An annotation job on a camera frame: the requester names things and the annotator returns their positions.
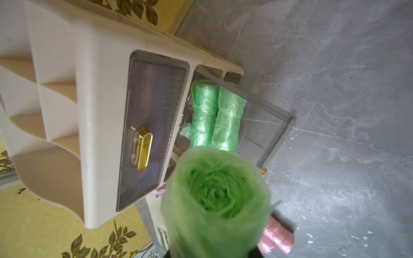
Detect green trash bag roll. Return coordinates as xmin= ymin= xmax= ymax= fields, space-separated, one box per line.
xmin=189 ymin=79 xmax=219 ymax=148
xmin=161 ymin=147 xmax=273 ymax=258
xmin=211 ymin=87 xmax=247 ymax=153

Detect beige three-drawer organizer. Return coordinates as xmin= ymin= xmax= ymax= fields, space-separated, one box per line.
xmin=0 ymin=0 xmax=244 ymax=230

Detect purple flowers in white pot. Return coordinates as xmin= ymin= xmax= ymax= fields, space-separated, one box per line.
xmin=155 ymin=184 xmax=166 ymax=198

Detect pink trash bag roll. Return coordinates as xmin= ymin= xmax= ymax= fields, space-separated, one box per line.
xmin=264 ymin=217 xmax=295 ymax=254
xmin=258 ymin=235 xmax=275 ymax=254

